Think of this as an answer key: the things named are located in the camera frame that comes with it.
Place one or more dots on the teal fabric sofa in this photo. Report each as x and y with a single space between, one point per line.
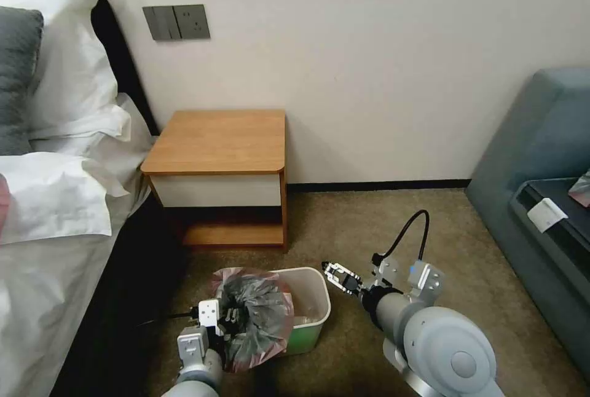
530 148

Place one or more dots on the black bed headboard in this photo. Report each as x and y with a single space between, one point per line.
124 69

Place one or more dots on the white paper label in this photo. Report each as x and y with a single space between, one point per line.
546 215

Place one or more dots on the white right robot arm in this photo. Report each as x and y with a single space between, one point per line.
433 341

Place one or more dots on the grey textured pillow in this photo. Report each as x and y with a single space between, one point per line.
16 79

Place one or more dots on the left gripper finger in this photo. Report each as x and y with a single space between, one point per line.
227 315
236 314

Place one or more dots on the grey wall switch panel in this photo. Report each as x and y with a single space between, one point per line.
160 23

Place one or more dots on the grey wall power outlet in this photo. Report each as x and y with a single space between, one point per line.
192 22

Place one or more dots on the wooden nightstand with white drawer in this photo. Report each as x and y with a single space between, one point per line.
216 143

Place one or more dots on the large white pillow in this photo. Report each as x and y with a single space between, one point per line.
69 60

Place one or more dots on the black wall baseboard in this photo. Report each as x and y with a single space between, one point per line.
378 181

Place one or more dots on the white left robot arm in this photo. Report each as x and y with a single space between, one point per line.
196 367

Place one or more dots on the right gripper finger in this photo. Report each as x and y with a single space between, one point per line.
339 270
336 282

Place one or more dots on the flat white pillow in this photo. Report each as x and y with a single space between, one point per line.
55 194

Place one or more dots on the pink printed packet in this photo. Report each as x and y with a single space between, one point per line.
581 190

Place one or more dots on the white and green trash can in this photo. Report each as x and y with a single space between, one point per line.
309 305

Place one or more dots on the pink cloth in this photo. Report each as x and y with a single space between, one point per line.
3 205

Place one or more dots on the pink translucent garbage bag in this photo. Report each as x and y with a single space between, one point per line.
258 318

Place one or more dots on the white bed sheet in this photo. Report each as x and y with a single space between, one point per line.
41 295

